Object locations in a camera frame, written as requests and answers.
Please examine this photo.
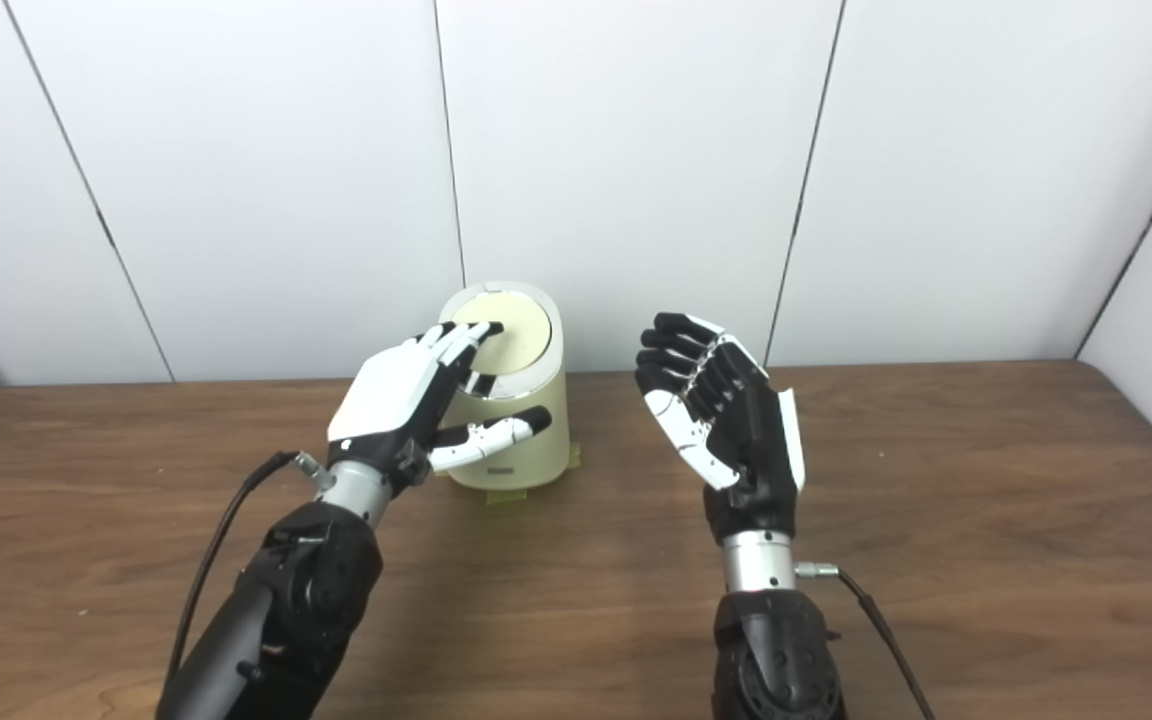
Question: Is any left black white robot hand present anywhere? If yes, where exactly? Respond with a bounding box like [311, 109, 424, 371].
[326, 320, 554, 491]

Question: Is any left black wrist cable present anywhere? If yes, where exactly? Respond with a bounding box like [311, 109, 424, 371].
[161, 450, 337, 691]

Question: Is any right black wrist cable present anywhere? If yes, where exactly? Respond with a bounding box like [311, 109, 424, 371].
[796, 562, 937, 720]

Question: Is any cream round bin lid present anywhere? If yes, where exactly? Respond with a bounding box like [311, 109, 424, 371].
[451, 290, 552, 373]

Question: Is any cream cylindrical trash bin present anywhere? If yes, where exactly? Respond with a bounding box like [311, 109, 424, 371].
[436, 281, 572, 493]

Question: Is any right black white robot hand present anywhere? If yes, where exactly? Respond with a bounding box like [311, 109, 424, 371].
[634, 312, 807, 548]

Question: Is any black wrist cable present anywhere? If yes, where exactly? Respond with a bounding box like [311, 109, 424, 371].
[796, 562, 937, 720]
[161, 450, 337, 691]

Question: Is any yellow tape under bin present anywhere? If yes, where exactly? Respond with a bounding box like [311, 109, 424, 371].
[484, 445, 582, 504]

